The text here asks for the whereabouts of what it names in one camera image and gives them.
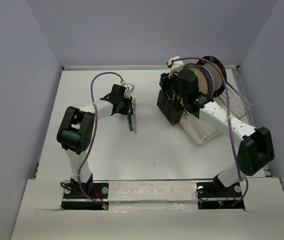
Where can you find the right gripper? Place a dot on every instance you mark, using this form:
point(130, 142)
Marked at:
point(166, 82)

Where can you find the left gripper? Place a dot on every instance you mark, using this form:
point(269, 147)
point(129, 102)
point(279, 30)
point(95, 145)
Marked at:
point(125, 111)

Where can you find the silver fork pink handle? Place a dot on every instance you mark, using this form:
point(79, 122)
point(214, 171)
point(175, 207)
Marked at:
point(135, 122)

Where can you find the black handled knife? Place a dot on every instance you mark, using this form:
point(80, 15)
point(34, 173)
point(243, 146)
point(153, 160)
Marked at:
point(178, 103)

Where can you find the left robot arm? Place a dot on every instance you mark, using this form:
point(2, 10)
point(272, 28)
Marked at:
point(77, 133)

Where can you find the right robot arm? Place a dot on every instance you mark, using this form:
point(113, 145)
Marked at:
point(191, 90)

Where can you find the black utensil caddy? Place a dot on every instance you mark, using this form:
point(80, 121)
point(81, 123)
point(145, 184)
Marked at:
point(171, 111)

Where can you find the brown rimmed beige plate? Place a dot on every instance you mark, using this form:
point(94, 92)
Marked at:
point(202, 78)

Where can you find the purple plate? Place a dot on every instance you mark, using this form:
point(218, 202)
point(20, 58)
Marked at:
point(211, 81)

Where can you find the black patterned plate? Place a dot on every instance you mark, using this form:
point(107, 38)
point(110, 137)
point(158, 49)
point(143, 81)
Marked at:
point(218, 71)

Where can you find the clear drain tray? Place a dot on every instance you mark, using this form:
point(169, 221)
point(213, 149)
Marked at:
point(198, 130)

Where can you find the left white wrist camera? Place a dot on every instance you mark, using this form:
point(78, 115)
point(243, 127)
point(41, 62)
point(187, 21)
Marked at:
point(128, 89)

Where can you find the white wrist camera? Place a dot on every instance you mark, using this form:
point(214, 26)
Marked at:
point(128, 89)
point(175, 65)

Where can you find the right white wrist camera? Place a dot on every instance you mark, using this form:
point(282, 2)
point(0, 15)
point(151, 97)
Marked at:
point(175, 65)

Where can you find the wire dish rack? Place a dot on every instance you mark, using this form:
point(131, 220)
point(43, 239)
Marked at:
point(239, 105)

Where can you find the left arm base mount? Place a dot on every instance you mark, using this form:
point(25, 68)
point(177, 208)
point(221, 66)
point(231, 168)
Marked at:
point(74, 199)

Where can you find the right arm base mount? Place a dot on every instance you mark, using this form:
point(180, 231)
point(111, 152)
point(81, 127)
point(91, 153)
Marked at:
point(219, 195)

